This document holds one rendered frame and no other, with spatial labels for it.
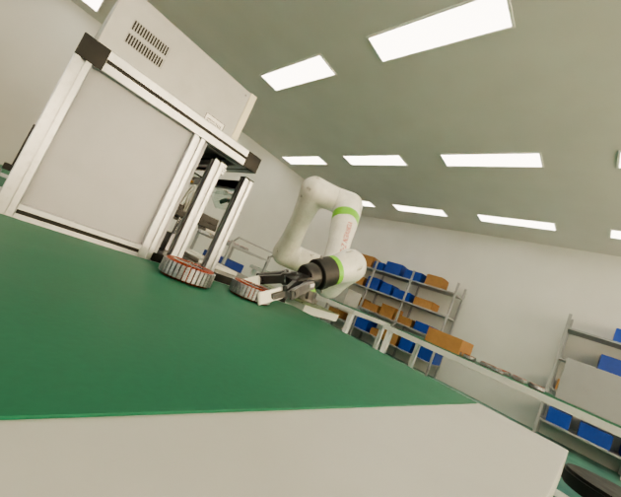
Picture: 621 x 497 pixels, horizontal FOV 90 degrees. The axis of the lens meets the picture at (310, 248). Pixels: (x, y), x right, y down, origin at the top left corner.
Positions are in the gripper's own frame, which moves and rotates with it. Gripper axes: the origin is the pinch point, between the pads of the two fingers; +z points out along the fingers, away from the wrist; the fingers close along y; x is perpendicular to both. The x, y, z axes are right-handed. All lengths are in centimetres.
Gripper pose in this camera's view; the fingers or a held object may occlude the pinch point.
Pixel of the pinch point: (252, 290)
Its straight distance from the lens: 81.4
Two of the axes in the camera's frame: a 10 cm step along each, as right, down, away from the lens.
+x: -0.1, -9.7, -2.3
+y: -6.1, -1.7, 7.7
